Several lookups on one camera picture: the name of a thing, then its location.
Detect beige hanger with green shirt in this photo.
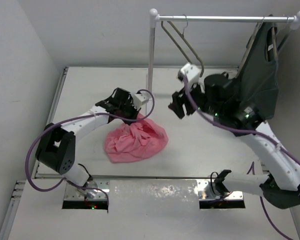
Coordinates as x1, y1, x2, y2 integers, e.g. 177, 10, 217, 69
235, 16, 278, 78

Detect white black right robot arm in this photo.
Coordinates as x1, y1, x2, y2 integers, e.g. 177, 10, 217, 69
168, 72, 300, 209

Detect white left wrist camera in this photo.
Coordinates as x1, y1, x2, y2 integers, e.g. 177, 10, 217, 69
132, 93, 149, 110

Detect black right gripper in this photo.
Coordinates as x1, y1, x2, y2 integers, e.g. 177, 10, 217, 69
168, 76, 222, 118

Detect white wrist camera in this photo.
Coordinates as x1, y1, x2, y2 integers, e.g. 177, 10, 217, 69
177, 62, 201, 85
132, 93, 149, 110

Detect grey velvet hanger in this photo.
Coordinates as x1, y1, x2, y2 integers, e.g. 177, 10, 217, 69
160, 15, 205, 78

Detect purple cable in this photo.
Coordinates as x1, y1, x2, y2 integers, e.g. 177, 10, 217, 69
182, 74, 300, 240
24, 89, 155, 192

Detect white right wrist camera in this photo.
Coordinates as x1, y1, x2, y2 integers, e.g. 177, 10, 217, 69
177, 62, 201, 85

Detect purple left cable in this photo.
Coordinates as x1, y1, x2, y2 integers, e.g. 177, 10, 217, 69
24, 89, 155, 192

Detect dark green t shirt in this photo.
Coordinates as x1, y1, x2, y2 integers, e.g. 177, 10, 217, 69
225, 22, 279, 120

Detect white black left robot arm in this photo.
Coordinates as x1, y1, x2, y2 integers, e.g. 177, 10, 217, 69
35, 87, 142, 187

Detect white clothes rack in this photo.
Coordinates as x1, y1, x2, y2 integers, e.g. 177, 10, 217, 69
147, 8, 300, 116

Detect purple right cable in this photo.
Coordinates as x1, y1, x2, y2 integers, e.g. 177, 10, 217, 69
182, 74, 300, 240

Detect pink t shirt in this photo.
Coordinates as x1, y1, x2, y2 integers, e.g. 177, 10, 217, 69
103, 118, 169, 164

